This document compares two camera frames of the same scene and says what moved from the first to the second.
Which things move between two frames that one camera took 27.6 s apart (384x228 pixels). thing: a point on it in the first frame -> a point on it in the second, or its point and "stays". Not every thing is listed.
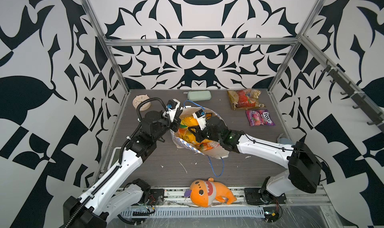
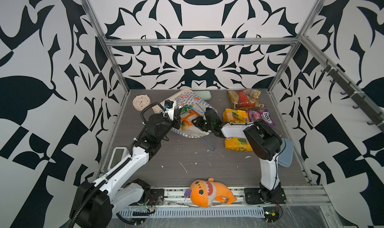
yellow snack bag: [187, 135] -> [239, 116]
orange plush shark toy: [204, 193] stays
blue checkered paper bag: [215, 151] -> [188, 104]
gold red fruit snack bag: [243, 99] stays
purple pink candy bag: [259, 117] stays
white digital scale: [114, 157] stays
